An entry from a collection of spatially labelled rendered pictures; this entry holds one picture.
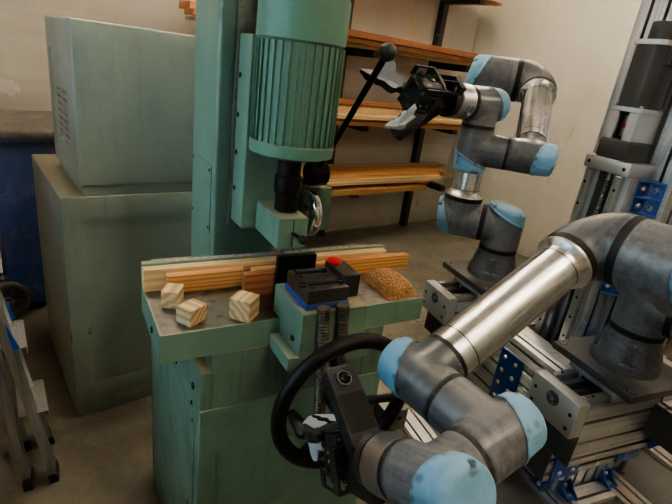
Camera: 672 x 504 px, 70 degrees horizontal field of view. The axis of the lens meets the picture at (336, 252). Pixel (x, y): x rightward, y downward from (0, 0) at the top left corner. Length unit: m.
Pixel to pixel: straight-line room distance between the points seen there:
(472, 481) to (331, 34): 0.75
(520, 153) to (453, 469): 0.80
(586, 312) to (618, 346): 0.24
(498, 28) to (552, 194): 1.54
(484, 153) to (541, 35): 3.50
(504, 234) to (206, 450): 1.02
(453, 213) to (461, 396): 0.98
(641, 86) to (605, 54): 2.95
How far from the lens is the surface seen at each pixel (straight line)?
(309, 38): 0.94
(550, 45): 4.56
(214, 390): 1.02
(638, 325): 1.26
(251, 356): 1.00
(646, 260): 0.81
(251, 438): 1.14
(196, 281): 1.06
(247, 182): 1.12
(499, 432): 0.59
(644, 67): 1.41
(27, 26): 3.16
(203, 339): 0.95
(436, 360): 0.66
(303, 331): 0.90
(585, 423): 1.28
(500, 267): 1.57
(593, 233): 0.84
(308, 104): 0.95
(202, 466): 1.15
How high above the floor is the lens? 1.39
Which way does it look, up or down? 21 degrees down
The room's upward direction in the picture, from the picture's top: 8 degrees clockwise
